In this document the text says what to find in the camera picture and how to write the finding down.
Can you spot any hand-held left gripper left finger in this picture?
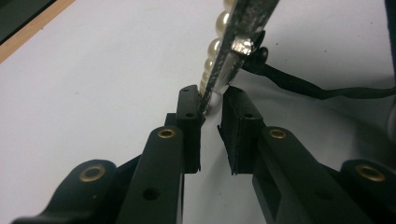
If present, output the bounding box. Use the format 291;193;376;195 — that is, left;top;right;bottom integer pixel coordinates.
115;84;207;224

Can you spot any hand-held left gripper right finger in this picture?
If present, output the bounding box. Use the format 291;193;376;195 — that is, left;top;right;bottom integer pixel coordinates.
217;86;376;224

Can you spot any oval pearl-rimmed black ornament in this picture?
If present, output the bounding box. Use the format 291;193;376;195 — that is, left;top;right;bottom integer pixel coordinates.
197;0;396;115

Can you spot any white table mat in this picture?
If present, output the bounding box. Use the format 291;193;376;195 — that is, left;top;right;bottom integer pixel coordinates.
0;0;396;224

